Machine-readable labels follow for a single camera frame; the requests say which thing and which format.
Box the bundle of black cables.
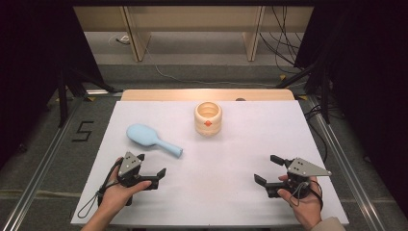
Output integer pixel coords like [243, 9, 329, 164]
[259, 5, 306, 75]

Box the person's right hand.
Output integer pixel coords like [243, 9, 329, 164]
[276, 173, 323, 230]

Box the cream ribbed cup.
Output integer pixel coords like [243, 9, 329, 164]
[193, 101, 223, 138]

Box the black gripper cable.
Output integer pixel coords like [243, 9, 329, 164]
[308, 180, 324, 212]

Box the aluminium floor rail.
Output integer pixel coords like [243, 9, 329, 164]
[306, 95, 386, 231]
[0, 95, 88, 231]

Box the light wooden bench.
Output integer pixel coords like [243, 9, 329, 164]
[73, 5, 315, 63]

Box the black metal stand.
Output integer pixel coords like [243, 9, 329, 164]
[274, 62, 331, 125]
[57, 65, 124, 129]

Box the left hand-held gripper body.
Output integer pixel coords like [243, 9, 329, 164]
[116, 151, 161, 191]

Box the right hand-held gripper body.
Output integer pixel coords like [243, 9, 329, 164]
[265, 157, 333, 199]

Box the light wooden table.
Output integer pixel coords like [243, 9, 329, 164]
[120, 89, 296, 102]

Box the black curtain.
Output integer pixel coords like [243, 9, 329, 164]
[0, 0, 105, 167]
[294, 0, 408, 219]

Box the thin black lanyard cord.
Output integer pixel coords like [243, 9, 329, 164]
[76, 158, 124, 219]

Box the person's left hand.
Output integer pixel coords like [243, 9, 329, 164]
[97, 156, 153, 217]

